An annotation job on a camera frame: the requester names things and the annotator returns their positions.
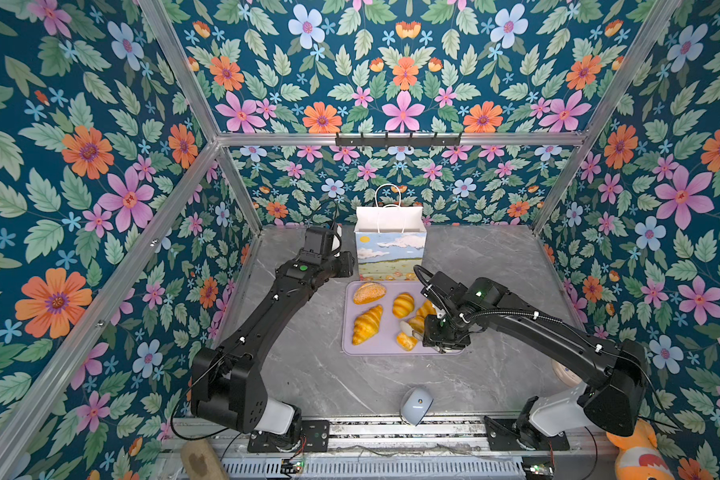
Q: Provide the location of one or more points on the aluminium frame post right rear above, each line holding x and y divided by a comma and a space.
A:
658, 18

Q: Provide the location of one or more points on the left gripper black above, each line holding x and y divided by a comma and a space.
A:
347, 263

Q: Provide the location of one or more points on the twisted bread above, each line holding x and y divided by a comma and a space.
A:
406, 342

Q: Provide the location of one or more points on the croissant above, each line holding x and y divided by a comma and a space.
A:
426, 310
367, 325

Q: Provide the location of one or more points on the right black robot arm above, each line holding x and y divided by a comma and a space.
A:
613, 377

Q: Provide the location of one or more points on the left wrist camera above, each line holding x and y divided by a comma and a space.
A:
321, 244

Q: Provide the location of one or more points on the round cream clock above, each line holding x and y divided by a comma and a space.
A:
564, 374

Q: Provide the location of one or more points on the orange plush toy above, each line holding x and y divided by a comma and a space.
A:
639, 457

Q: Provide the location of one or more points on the croissant upper right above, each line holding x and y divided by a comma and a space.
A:
426, 310

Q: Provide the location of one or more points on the landscape print paper bag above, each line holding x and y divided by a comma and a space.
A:
390, 237

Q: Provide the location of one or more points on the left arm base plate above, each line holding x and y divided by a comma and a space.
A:
303, 436

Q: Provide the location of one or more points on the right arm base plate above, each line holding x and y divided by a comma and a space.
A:
503, 434

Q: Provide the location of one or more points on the black hook rail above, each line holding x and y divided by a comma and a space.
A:
387, 139

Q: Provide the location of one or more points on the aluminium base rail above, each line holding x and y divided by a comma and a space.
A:
473, 434

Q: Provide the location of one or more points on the grey computer mouse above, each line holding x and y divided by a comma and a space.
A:
415, 405

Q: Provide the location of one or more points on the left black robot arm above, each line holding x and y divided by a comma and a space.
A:
227, 387

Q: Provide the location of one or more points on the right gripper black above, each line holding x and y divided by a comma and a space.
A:
430, 336

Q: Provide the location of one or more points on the cream and steel tongs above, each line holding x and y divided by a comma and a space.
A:
414, 328

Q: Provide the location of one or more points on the aluminium frame post left rear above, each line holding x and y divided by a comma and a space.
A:
170, 44

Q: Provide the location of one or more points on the sugared oval bread top left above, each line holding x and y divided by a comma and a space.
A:
368, 292

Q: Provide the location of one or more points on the croissant lower left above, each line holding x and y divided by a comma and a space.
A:
367, 325

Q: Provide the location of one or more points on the small round bread roll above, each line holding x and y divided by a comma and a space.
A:
403, 305

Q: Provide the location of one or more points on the aluminium frame post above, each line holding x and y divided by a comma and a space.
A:
658, 18
170, 44

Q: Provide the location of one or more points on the wooden brush block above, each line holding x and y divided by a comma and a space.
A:
201, 461

